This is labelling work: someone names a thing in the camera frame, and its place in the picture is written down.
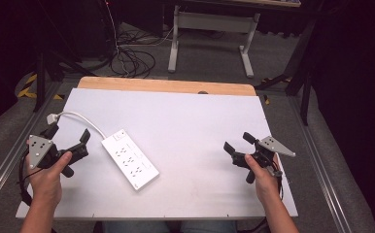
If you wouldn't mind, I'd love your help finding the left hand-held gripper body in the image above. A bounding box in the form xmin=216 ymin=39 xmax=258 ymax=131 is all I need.
xmin=27 ymin=134 xmax=90 ymax=179

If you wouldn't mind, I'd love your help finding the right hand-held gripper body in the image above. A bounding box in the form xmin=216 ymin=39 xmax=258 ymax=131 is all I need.
xmin=230 ymin=135 xmax=297 ymax=184

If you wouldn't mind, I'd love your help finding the person's left hand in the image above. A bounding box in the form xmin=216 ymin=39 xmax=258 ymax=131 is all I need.
xmin=25 ymin=150 xmax=74 ymax=209

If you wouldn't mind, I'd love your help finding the person's right hand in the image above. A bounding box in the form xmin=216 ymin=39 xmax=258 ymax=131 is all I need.
xmin=244 ymin=152 xmax=283 ymax=206

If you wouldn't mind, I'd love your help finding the yellow and black floor tape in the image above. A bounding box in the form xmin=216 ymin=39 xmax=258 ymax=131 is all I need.
xmin=17 ymin=73 xmax=64 ymax=101

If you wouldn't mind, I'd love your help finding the white board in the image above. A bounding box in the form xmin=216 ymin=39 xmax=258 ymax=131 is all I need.
xmin=15 ymin=87 xmax=299 ymax=221

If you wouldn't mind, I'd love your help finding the white power strip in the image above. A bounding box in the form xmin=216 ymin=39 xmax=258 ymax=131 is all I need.
xmin=100 ymin=128 xmax=161 ymax=191

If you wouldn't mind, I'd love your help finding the black tripod stand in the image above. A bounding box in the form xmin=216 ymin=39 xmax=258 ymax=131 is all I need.
xmin=32 ymin=0 xmax=96 ymax=114

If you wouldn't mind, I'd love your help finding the black metal stand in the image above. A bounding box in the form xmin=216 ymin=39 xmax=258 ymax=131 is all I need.
xmin=254 ymin=15 xmax=318 ymax=126

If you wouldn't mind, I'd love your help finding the white power cord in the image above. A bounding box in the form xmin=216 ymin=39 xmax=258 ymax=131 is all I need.
xmin=54 ymin=111 xmax=108 ymax=140

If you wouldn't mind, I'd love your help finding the aluminium rail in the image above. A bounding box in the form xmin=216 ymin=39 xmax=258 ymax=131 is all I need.
xmin=0 ymin=81 xmax=63 ymax=213
xmin=288 ymin=96 xmax=350 ymax=233

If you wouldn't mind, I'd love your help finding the red and black gripper cable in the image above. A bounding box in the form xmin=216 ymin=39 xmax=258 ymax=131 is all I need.
xmin=270 ymin=160 xmax=286 ymax=202

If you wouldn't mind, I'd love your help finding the bundle of floor cables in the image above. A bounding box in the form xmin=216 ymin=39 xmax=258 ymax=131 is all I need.
xmin=105 ymin=0 xmax=174 ymax=79

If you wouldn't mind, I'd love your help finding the grey metal desk frame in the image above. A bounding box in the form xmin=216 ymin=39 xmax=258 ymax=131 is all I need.
xmin=167 ymin=4 xmax=261 ymax=80

